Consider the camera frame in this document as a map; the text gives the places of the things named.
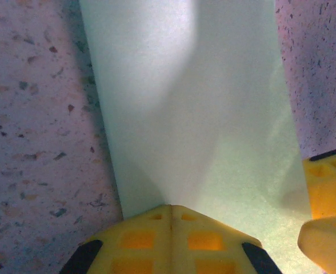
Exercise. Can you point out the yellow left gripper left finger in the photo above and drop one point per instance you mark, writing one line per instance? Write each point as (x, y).
(139, 242)

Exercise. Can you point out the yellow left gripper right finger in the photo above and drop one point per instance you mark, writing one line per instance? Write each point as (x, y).
(205, 242)

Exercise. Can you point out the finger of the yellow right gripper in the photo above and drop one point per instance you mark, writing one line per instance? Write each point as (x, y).
(328, 245)
(331, 185)

